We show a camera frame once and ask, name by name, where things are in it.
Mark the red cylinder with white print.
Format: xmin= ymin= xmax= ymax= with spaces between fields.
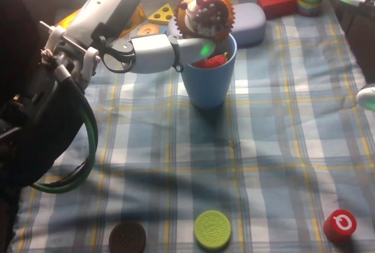
xmin=323 ymin=208 xmax=357 ymax=244

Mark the lavender glasses case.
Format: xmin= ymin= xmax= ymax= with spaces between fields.
xmin=166 ymin=2 xmax=267 ymax=49

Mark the red rectangular block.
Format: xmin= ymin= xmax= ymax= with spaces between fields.
xmin=257 ymin=0 xmax=297 ymax=20

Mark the strawberry topped toy cupcake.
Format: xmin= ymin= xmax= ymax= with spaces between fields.
xmin=192 ymin=52 xmax=229 ymax=69

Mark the chocolate ball topped toy cupcake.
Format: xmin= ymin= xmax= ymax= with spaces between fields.
xmin=175 ymin=0 xmax=237 ymax=43

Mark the yellow triangle block with holes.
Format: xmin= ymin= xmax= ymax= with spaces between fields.
xmin=148 ymin=3 xmax=175 ymax=25

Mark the blue ring block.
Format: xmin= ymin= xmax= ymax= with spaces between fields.
xmin=297 ymin=5 xmax=322 ymax=14

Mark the blue plaid tablecloth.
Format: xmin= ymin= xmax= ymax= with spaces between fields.
xmin=8 ymin=0 xmax=375 ymax=253

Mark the green sandwich cookie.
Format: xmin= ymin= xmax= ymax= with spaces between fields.
xmin=194 ymin=210 xmax=232 ymax=250

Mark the shiny gold bar box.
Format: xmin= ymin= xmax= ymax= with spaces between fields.
xmin=52 ymin=3 xmax=147 ymax=39

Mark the beige swirl toy biscuit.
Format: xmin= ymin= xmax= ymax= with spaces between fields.
xmin=137 ymin=23 xmax=161 ymax=37

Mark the yellow ring block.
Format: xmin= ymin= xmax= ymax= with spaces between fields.
xmin=296 ymin=0 xmax=323 ymax=9

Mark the blue plastic cup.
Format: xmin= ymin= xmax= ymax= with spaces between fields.
xmin=178 ymin=32 xmax=238 ymax=110

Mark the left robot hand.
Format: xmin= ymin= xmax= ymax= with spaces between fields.
xmin=63 ymin=0 xmax=217 ymax=74

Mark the brown sandwich cookie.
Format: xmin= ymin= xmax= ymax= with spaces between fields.
xmin=108 ymin=220 xmax=146 ymax=253

